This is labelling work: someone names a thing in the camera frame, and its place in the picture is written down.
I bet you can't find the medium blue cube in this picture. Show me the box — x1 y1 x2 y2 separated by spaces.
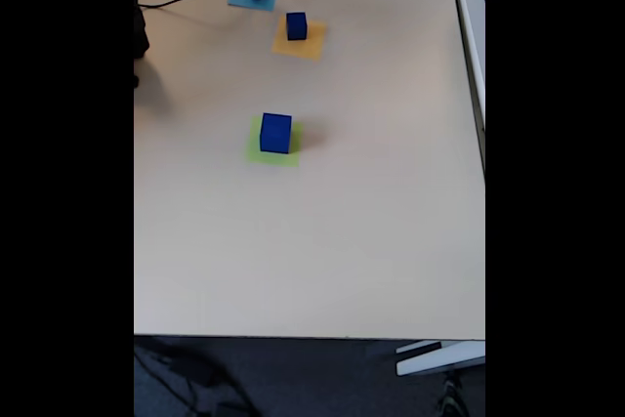
285 11 309 42

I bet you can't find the large blue cube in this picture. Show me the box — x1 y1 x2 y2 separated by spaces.
259 112 293 154

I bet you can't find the orange paper square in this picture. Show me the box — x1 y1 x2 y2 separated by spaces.
271 15 327 63

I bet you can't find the green paper square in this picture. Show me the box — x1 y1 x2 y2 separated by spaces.
245 116 305 168

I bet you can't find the white adjacent table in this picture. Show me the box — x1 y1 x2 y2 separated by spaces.
447 0 486 175

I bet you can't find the white table foot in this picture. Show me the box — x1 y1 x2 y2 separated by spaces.
395 340 486 378

